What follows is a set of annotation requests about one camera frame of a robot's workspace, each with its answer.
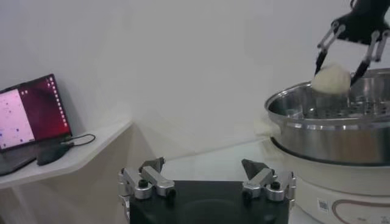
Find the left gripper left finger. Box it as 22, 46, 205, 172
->
118, 156, 177, 214

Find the white side desk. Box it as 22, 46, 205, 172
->
0, 120, 156, 224

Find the stainless steel steamer basket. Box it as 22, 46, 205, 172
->
254, 67, 390, 167

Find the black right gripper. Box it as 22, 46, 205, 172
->
314, 0, 390, 86

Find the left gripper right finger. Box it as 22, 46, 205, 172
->
241, 158, 298, 203

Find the black computer mouse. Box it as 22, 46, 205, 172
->
36, 141, 74, 167

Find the cream electric cooker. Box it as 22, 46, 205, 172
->
261, 138, 390, 224

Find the black mouse cable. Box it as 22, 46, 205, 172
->
60, 133, 97, 147

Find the white steamed baozi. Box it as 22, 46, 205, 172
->
311, 63, 352, 96

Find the laptop with red screen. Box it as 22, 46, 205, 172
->
0, 73, 73, 177

